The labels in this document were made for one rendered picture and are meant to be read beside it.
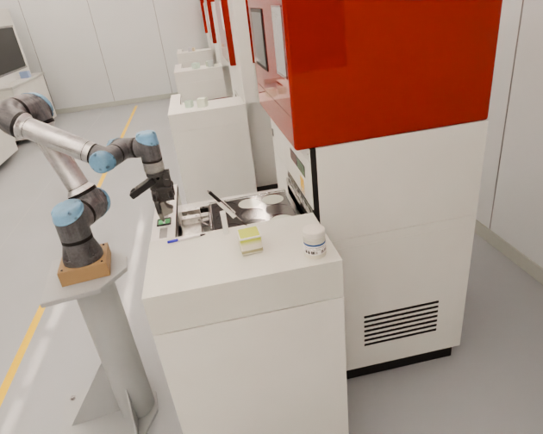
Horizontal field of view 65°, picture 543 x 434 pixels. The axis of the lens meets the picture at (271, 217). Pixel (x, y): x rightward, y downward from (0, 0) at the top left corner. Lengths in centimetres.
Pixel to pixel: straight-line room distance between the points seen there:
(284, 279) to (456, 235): 90
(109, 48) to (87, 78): 77
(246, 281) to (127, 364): 92
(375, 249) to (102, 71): 847
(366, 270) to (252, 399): 69
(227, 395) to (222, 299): 42
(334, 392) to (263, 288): 57
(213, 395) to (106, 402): 83
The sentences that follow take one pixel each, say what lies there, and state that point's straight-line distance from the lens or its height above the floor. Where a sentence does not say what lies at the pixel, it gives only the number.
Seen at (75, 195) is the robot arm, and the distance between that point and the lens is 184.
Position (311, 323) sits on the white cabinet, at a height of 74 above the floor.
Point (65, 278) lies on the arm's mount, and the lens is 182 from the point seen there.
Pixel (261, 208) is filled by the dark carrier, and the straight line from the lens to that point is 188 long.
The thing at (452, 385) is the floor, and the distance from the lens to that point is 234.
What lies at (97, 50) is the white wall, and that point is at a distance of 974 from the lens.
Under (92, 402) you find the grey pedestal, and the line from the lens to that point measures 235.
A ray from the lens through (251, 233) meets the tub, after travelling 142.
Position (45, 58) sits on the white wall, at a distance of 998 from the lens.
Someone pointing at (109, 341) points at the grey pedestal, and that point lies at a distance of 200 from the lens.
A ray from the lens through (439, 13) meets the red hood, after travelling 165.
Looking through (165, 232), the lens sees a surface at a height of 96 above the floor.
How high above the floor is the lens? 173
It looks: 27 degrees down
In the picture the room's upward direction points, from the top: 7 degrees counter-clockwise
